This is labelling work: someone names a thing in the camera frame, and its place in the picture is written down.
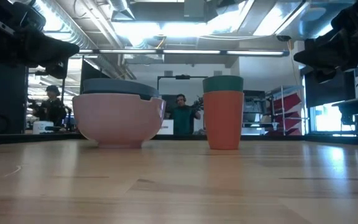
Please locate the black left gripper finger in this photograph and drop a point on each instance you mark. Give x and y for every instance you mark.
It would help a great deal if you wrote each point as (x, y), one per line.
(58, 69)
(57, 49)

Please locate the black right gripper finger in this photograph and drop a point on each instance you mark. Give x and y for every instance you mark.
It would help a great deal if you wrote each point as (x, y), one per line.
(320, 53)
(325, 74)

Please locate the large gray bowl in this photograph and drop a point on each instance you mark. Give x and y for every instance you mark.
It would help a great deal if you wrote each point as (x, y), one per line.
(120, 86)

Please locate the background black robot arm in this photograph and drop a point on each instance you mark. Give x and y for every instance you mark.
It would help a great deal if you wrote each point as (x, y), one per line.
(198, 104)

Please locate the red and white shelf rack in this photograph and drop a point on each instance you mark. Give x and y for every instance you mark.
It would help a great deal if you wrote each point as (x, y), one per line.
(291, 102)

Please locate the dark window blind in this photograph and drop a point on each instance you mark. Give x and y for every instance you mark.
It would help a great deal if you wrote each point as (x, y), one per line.
(334, 93)

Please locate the black hanging screen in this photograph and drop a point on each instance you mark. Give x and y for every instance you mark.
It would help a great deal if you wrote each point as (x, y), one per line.
(90, 71)

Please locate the person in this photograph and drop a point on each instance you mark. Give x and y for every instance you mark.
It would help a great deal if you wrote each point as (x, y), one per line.
(52, 109)
(183, 119)

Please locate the dark side desk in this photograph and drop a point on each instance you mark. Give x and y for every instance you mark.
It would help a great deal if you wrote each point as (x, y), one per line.
(357, 105)

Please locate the black side partition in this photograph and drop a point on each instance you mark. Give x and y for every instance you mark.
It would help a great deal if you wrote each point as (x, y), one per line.
(2, 99)

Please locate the white box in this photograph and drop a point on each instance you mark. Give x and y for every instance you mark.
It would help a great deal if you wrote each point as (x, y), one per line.
(42, 127)

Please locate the large light pink bowl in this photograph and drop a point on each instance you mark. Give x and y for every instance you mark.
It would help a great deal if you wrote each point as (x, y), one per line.
(117, 119)

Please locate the green plastic cup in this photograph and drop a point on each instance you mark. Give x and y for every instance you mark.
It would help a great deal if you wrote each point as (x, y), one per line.
(223, 83)

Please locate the orange plastic cup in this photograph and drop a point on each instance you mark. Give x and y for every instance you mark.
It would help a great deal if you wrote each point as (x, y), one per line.
(223, 119)

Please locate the white carton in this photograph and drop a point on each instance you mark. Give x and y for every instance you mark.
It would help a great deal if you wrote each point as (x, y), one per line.
(167, 127)

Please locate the long ceiling light fixture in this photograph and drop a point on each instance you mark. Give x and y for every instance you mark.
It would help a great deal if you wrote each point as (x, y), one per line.
(191, 52)

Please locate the black gantry frame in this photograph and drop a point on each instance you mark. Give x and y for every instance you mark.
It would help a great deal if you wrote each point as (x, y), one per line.
(182, 76)
(63, 84)

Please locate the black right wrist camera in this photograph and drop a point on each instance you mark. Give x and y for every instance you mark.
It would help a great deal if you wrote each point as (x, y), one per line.
(345, 21)

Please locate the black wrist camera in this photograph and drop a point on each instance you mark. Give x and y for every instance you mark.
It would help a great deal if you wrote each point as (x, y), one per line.
(345, 21)
(31, 16)

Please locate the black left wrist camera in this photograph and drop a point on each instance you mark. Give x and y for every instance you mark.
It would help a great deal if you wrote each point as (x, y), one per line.
(31, 16)

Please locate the ceiling security camera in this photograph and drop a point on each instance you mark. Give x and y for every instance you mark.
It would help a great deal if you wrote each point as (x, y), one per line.
(283, 38)

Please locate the silver ventilation duct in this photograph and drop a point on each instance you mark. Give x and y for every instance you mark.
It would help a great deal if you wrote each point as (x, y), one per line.
(121, 7)

